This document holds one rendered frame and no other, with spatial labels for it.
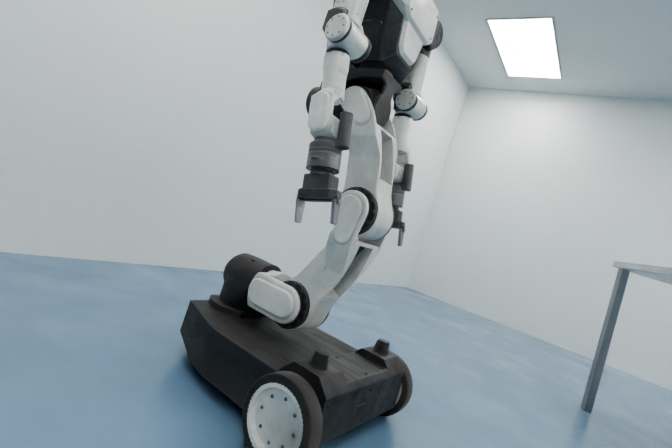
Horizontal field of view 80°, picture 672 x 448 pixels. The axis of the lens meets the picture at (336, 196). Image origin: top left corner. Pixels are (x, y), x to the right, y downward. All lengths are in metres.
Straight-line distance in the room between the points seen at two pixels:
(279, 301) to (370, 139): 0.55
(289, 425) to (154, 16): 1.97
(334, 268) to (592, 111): 4.81
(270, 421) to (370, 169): 0.69
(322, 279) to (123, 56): 1.54
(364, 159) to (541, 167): 4.40
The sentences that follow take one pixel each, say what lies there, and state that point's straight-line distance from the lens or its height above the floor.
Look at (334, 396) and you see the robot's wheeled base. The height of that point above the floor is 0.18.
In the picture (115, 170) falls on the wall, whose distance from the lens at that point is 2.30.
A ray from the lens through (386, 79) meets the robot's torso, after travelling 1.29.
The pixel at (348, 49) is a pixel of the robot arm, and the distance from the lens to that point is 1.16.
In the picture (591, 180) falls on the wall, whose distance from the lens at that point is 5.41.
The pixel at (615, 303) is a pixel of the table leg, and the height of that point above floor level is 0.60.
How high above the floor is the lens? 0.56
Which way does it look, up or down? 3 degrees up
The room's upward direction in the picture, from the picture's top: 18 degrees clockwise
